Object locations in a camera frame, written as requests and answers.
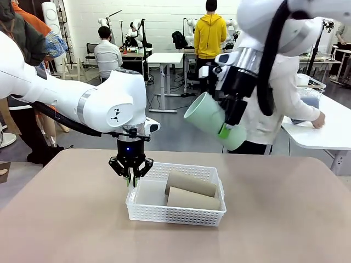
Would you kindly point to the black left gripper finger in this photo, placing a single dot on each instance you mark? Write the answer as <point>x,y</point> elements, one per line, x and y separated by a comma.
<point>119,167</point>
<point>142,168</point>

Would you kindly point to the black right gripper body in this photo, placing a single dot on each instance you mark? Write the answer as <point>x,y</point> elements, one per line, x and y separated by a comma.
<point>237,82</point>

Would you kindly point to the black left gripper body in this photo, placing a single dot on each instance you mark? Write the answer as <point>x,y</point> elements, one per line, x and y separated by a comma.
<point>130,150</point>

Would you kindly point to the light green plastic cup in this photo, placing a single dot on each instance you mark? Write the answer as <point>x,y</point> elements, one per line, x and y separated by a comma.
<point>203,115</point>

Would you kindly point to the white perforated plastic basket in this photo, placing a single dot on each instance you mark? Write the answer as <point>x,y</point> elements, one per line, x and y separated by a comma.
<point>153,216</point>

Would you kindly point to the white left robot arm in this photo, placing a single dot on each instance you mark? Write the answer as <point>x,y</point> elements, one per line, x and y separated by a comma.
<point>55,93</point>

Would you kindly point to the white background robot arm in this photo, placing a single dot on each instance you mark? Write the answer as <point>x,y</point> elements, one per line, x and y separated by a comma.
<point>190,33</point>
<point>102,22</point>
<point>136,30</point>

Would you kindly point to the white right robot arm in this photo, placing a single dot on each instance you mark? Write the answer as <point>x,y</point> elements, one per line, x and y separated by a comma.
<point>301,33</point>

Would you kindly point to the person's right forearm white sleeve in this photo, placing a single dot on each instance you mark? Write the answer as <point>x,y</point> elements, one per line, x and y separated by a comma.
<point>304,109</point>

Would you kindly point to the person's right hand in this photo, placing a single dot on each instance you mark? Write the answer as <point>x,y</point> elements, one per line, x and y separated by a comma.
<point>319,120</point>

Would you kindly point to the black floor power strip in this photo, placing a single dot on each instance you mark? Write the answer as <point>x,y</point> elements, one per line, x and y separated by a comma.
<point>188,95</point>

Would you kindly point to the person in white sweater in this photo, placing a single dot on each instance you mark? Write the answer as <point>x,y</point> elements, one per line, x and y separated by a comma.
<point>288,90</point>

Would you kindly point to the person in yellow hoodie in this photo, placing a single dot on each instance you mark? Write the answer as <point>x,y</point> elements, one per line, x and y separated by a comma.
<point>209,35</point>

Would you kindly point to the grey cloth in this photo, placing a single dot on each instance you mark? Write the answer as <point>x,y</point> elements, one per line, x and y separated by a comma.
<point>296,121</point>

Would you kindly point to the white cup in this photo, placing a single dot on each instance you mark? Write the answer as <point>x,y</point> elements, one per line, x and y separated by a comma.
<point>303,80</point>

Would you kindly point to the black backpack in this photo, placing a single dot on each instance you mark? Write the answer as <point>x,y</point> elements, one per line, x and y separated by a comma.
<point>179,41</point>

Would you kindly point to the white standing desk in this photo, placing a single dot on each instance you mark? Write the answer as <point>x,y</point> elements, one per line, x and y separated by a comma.
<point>164,57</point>

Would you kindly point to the large white table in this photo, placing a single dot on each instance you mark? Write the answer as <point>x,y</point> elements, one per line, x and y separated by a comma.
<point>323,137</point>

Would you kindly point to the seated person in white shirt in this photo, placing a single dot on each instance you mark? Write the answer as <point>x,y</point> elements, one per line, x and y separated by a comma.
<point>107,54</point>

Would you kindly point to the white wooden step stool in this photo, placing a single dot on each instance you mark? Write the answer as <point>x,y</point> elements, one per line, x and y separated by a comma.
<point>72,69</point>

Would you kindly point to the black office chair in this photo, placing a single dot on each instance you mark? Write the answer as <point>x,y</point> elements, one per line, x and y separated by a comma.
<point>91,50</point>

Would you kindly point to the brown cardboard piece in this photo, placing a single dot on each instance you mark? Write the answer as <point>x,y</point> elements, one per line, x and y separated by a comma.
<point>5,172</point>

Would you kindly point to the white round floor base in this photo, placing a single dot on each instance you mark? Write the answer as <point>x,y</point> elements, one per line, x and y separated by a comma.
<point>6,139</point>

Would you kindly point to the person in grey sweater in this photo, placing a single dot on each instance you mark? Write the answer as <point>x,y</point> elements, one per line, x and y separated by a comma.
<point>344,35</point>

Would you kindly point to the person in orange patterned clothes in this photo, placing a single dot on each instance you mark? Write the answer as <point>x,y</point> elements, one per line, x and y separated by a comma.
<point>55,46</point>

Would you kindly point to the person in dark green vest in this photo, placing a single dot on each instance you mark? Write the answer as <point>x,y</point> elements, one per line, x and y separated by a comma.
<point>24,41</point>

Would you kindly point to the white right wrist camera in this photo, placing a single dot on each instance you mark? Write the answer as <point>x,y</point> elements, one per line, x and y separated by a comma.
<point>227,59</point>

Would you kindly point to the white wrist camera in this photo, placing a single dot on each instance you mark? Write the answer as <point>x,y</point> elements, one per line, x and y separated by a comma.
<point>152,126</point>
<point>227,59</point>

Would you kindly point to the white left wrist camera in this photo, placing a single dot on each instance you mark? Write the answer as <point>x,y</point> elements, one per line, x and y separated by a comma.
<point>152,126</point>

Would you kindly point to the black camera tripod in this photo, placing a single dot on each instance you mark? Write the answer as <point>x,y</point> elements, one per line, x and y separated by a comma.
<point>318,46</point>

